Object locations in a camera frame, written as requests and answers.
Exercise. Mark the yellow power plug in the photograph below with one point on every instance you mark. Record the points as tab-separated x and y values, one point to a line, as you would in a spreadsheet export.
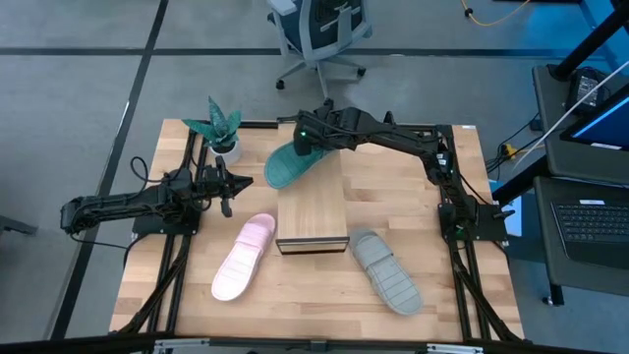
509	150

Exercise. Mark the black laptop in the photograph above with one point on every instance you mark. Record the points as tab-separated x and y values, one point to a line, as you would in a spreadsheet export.
589	228

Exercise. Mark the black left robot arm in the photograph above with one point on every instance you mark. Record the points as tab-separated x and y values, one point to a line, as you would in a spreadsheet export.
123	204

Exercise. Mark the black monitor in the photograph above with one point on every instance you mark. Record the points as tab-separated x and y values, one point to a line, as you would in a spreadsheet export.
599	123

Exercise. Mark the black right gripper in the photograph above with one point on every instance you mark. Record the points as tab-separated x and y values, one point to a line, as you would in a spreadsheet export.
329	125

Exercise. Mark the green slipper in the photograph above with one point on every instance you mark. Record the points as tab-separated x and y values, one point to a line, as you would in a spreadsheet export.
285	169

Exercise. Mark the black power adapter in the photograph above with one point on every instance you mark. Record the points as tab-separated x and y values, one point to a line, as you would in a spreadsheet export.
587	88

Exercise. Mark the potted green plant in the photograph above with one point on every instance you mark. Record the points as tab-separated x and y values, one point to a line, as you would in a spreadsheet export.
218	130

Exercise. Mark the black equipment cart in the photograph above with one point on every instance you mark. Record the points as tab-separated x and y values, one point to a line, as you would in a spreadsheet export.
545	98

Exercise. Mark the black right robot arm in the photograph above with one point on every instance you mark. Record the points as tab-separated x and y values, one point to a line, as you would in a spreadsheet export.
417	140

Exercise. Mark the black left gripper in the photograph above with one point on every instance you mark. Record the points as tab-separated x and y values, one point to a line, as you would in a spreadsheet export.
213	182

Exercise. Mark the grey slipper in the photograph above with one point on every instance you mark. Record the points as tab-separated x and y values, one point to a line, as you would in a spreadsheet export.
385	275

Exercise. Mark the grey mesh office chair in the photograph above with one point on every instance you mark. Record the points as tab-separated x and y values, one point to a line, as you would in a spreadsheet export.
322	29

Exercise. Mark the black aluminium table frame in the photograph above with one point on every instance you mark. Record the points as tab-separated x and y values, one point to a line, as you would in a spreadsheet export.
444	135

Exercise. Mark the pink slipper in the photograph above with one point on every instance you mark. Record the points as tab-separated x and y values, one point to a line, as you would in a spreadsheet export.
243	255

